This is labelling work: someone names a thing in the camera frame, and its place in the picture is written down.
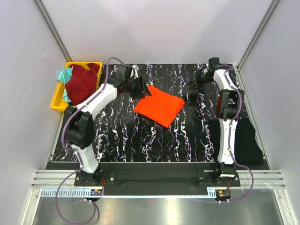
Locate orange t shirt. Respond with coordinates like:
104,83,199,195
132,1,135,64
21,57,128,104
134,85,184,128

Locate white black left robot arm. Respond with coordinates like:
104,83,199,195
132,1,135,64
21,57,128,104
61,64,151,174

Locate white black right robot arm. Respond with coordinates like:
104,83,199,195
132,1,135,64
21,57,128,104
188,64,244,179

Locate dark red t shirt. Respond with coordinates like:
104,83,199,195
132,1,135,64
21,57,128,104
65,63,100,105

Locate black marble pattern mat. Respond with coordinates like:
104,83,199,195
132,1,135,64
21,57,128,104
93,64,219,162

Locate teal t shirt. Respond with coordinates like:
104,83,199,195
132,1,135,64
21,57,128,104
57,67,73,103

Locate yellow plastic bin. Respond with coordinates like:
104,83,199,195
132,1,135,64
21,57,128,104
51,62,103,112

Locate black folded t shirt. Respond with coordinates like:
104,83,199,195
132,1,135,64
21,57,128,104
208,118,263,166

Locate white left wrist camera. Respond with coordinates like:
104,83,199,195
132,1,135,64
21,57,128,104
130,65,139,79

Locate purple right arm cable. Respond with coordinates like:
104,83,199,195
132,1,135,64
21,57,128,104
192,63,255,204

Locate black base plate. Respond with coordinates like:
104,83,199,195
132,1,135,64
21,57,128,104
45,161,270,196

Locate aluminium frame post right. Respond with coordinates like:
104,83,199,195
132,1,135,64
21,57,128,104
236,0,282,70

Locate aluminium frame post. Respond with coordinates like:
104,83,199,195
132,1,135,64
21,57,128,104
33,0,72,62
236,0,282,70

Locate aluminium frame post left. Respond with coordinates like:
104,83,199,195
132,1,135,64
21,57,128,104
33,0,72,62

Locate slotted cable duct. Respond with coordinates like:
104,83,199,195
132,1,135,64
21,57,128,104
41,187,216,199

